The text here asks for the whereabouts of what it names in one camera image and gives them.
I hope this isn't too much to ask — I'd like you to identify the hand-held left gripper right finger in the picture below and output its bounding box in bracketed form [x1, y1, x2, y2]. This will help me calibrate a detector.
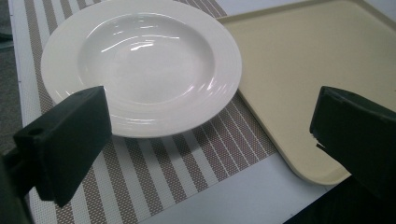
[309, 85, 396, 203]

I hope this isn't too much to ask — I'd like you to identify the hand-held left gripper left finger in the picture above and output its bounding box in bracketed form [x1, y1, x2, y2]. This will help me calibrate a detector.
[3, 85, 113, 209]

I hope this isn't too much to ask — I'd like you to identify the white deep plate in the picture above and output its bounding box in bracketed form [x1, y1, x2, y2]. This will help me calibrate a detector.
[40, 0, 243, 139]

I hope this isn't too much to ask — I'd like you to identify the beige plastic tray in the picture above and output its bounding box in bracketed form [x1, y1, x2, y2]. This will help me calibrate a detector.
[217, 0, 396, 187]

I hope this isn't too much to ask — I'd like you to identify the striped woven placemat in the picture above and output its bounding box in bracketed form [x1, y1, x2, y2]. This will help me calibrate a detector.
[8, 0, 278, 224]

